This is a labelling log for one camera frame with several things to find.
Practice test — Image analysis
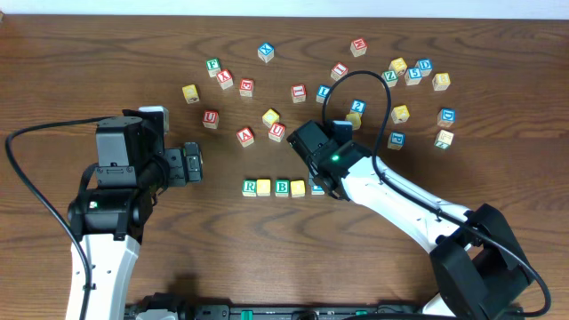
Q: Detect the blue T block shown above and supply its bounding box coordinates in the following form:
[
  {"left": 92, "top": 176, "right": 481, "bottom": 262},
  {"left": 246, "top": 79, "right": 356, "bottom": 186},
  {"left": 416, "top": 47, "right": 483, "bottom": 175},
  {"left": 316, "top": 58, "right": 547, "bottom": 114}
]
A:
[{"left": 311, "top": 185, "right": 325, "bottom": 196}]

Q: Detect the yellow O block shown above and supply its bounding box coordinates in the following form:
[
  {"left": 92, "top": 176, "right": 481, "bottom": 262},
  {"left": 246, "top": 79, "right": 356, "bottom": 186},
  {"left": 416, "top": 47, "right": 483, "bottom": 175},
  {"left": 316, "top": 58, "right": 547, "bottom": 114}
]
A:
[
  {"left": 256, "top": 179, "right": 271, "bottom": 196},
  {"left": 290, "top": 180, "right": 306, "bottom": 198}
]

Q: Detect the green B block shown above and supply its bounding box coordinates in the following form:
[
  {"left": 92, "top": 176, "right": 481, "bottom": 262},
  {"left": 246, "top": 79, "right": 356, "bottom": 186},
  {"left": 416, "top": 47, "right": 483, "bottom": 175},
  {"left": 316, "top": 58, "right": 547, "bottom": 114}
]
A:
[{"left": 275, "top": 180, "right": 290, "bottom": 197}]

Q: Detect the green R block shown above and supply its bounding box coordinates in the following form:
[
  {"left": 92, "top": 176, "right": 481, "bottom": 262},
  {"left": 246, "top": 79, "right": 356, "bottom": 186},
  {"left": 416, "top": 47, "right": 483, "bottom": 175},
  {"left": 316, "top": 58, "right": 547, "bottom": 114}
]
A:
[{"left": 242, "top": 180, "right": 257, "bottom": 196}]

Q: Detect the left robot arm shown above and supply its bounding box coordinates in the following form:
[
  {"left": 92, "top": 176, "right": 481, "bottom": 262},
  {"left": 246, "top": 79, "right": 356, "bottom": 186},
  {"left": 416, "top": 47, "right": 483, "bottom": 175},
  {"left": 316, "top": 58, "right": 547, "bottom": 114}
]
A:
[{"left": 66, "top": 106, "right": 203, "bottom": 319}]

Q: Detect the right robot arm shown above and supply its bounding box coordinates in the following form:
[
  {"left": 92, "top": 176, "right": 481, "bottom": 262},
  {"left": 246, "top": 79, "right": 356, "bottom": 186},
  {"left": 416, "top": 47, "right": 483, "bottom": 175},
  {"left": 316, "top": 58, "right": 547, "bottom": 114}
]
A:
[{"left": 287, "top": 121, "right": 533, "bottom": 319}]

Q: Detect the yellow S block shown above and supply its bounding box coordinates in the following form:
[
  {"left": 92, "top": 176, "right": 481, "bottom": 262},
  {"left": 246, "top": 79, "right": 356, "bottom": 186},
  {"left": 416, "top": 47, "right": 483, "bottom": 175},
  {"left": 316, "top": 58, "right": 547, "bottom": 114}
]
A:
[{"left": 345, "top": 113, "right": 362, "bottom": 131}]

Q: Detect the red U block left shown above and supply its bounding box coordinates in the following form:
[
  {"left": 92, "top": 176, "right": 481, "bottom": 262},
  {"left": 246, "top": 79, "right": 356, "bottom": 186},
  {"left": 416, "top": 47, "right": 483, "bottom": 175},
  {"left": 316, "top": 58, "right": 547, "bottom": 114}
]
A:
[{"left": 202, "top": 110, "right": 220, "bottom": 129}]

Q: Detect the red u block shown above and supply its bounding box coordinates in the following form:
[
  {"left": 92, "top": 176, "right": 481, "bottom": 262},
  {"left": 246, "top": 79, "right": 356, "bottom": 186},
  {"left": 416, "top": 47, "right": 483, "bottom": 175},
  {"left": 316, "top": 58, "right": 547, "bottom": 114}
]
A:
[
  {"left": 202, "top": 110, "right": 220, "bottom": 129},
  {"left": 268, "top": 123, "right": 285, "bottom": 142}
]

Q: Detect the blue 2 block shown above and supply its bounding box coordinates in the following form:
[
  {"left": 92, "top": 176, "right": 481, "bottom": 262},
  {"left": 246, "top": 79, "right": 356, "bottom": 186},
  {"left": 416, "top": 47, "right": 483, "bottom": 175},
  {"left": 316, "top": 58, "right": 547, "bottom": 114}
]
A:
[{"left": 350, "top": 100, "right": 366, "bottom": 116}]

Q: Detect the red U block centre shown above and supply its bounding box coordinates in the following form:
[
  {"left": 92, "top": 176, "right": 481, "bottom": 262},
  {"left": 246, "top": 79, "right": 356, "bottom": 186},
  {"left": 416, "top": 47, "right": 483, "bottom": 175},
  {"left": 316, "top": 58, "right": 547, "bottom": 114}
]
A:
[{"left": 268, "top": 123, "right": 285, "bottom": 142}]

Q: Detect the blue L block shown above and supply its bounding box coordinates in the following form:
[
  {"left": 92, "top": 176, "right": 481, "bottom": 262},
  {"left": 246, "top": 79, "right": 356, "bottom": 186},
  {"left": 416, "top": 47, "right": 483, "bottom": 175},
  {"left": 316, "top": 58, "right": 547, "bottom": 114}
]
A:
[{"left": 316, "top": 84, "right": 330, "bottom": 104}]

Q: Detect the red A block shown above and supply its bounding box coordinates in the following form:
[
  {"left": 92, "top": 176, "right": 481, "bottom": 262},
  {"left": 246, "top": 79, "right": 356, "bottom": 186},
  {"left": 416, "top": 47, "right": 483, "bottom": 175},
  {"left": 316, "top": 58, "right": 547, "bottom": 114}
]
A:
[{"left": 236, "top": 127, "right": 254, "bottom": 148}]

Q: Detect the red I block centre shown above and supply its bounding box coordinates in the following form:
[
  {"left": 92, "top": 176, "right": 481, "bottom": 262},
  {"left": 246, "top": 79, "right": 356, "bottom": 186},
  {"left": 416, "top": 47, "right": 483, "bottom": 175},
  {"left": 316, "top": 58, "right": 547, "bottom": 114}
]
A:
[{"left": 291, "top": 84, "right": 307, "bottom": 103}]

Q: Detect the red i block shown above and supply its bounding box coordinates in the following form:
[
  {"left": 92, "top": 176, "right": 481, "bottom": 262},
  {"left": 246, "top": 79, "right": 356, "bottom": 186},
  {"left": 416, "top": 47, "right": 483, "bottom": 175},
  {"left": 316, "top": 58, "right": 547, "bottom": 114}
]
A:
[
  {"left": 291, "top": 84, "right": 307, "bottom": 103},
  {"left": 331, "top": 62, "right": 349, "bottom": 81}
]

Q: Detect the yellow block far left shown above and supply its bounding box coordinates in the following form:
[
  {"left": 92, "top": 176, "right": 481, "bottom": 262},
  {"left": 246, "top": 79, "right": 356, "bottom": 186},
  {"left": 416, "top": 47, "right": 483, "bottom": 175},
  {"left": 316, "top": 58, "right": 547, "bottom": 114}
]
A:
[{"left": 181, "top": 84, "right": 199, "bottom": 104}]

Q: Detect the yellow tilted block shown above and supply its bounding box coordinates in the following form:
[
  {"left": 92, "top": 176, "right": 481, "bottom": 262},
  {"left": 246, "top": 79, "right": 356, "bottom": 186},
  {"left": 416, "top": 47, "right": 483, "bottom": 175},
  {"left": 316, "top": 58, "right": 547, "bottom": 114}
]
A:
[{"left": 261, "top": 108, "right": 280, "bottom": 128}]

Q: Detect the blue P block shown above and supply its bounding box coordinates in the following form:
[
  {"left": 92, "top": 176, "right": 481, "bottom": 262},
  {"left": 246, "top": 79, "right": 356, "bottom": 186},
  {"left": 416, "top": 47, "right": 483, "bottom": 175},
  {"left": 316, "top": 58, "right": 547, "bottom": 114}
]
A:
[{"left": 388, "top": 132, "right": 405, "bottom": 150}]

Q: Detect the red I block upper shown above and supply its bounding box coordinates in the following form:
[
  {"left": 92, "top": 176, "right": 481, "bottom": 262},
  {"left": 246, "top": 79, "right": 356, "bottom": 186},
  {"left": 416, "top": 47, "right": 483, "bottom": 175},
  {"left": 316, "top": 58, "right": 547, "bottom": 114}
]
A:
[{"left": 331, "top": 62, "right": 349, "bottom": 81}]

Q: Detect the yellow K block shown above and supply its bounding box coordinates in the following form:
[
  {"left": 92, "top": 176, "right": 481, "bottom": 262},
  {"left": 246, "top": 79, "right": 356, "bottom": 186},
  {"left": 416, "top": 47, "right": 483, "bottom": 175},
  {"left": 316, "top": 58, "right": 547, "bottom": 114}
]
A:
[{"left": 391, "top": 105, "right": 410, "bottom": 124}]

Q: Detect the red E block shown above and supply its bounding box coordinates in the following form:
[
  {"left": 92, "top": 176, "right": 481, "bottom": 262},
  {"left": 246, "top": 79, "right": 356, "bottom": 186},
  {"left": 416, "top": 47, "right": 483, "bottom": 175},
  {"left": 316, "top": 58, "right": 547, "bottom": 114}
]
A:
[{"left": 239, "top": 78, "right": 254, "bottom": 97}]

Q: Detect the green Z block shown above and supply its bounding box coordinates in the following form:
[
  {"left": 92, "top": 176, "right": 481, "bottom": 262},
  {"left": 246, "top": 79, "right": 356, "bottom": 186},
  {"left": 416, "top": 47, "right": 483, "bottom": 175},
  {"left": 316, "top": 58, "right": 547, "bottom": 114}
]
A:
[{"left": 381, "top": 70, "right": 398, "bottom": 88}]

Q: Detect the green F block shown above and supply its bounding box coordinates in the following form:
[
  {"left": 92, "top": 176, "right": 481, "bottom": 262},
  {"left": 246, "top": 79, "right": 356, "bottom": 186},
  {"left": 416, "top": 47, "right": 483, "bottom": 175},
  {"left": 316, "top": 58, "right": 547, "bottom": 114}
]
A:
[{"left": 205, "top": 58, "right": 221, "bottom": 77}]

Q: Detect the yellow block with picture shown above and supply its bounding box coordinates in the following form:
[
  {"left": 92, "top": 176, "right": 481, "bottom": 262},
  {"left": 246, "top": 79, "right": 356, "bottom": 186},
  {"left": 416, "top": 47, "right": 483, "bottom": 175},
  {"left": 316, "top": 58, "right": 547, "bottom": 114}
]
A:
[{"left": 389, "top": 58, "right": 407, "bottom": 76}]

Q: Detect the blue 5 block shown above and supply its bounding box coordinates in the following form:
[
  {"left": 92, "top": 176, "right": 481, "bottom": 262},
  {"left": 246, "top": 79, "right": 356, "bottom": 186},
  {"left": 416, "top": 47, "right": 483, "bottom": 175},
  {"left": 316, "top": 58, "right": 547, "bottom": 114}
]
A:
[{"left": 405, "top": 68, "right": 422, "bottom": 85}]

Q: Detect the blue X block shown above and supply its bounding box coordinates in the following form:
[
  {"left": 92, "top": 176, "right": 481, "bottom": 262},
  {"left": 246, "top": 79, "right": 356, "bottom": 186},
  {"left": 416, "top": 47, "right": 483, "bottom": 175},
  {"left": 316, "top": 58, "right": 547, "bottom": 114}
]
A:
[{"left": 258, "top": 43, "right": 275, "bottom": 63}]

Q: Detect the green 7 block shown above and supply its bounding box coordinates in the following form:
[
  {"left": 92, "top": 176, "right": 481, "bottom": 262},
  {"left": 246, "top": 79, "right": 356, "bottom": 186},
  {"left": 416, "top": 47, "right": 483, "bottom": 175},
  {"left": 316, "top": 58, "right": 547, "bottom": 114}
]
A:
[{"left": 434, "top": 130, "right": 454, "bottom": 149}]

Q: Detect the blue D block right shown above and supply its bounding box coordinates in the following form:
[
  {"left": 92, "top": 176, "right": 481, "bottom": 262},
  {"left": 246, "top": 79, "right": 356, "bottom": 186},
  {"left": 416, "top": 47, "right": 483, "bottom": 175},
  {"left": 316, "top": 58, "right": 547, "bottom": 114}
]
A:
[{"left": 437, "top": 108, "right": 456, "bottom": 128}]

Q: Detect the blue d block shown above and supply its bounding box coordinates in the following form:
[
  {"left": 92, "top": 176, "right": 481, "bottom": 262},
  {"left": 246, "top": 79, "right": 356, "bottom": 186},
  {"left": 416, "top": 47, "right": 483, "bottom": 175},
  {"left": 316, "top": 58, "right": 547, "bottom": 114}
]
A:
[
  {"left": 437, "top": 108, "right": 456, "bottom": 128},
  {"left": 415, "top": 59, "right": 433, "bottom": 77}
]

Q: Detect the blue D block upper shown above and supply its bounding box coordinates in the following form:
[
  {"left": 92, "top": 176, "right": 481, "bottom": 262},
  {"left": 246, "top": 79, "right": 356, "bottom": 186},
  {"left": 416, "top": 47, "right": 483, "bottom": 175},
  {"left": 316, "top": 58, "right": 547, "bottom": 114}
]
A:
[{"left": 415, "top": 59, "right": 433, "bottom": 77}]

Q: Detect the yellow B block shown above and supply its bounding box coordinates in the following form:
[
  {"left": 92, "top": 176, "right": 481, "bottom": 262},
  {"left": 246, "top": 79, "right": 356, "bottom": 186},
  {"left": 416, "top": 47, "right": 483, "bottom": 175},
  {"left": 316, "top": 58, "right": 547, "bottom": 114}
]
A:
[{"left": 432, "top": 73, "right": 451, "bottom": 92}]

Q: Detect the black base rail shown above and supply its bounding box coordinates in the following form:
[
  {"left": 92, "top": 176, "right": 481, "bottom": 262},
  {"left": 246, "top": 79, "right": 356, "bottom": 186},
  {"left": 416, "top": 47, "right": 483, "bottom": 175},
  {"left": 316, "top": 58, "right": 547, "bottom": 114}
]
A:
[{"left": 124, "top": 303, "right": 447, "bottom": 320}]

